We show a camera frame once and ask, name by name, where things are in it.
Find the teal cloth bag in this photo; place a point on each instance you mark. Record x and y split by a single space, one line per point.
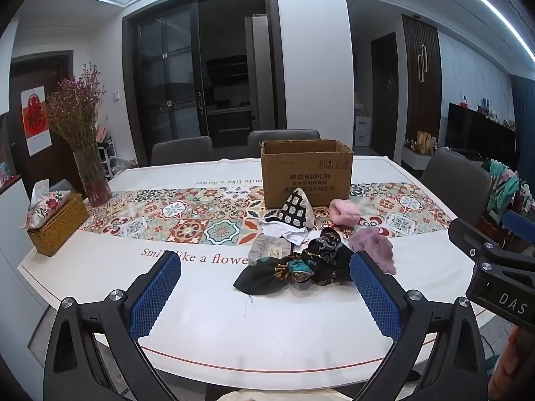
501 188

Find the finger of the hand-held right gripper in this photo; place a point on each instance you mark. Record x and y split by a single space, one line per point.
470 236
520 222

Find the light grey zigzag-edged cloth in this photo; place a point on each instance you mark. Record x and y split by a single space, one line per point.
267 251

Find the dried flower bouquet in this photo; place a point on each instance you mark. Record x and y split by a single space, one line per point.
75 108

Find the glass sliding door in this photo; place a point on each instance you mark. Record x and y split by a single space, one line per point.
175 71

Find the white gauze cloth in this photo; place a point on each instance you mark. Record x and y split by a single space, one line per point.
292 234

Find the white hallway box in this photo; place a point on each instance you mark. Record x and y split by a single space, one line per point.
362 131

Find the woven tissue box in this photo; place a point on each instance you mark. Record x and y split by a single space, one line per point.
58 234

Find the grey dining chair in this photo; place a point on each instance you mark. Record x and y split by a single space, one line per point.
182 150
284 137
455 179

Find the grey refrigerator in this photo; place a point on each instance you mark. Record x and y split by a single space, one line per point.
255 75

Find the dark hallway door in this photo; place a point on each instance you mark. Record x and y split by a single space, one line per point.
383 92

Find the yellow gift bag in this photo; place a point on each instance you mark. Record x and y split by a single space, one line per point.
424 141

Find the black gold patterned cloth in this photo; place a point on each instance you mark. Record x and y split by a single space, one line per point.
259 277

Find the mauve fluffy cloth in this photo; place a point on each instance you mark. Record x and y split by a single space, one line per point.
376 248

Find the dark brown wooden door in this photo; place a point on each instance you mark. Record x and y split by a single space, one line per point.
58 75

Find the red white wall calendar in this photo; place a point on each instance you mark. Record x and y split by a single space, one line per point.
35 117

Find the floral tissue pack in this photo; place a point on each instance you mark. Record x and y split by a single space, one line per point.
46 204

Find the brown cardboard box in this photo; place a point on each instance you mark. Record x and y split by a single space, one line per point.
307 179

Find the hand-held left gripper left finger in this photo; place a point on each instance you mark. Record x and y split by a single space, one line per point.
156 288

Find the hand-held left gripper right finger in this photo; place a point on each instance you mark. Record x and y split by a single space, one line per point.
374 292

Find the glass vase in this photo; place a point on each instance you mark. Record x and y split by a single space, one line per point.
92 179

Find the dark blue curtain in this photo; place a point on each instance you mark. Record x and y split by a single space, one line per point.
524 117

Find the black white patterned pouch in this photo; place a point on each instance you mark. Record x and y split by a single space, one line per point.
297 211

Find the teal patterned scrunchie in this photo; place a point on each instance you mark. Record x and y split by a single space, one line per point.
299 270

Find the pink fluffy scrunchie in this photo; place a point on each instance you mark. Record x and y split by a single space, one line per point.
343 214

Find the person's right hand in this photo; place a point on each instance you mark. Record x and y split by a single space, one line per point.
518 367

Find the white low cabinet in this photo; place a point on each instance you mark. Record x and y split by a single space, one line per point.
418 158

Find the white shoe rack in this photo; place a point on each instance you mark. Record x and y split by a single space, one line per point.
117 161

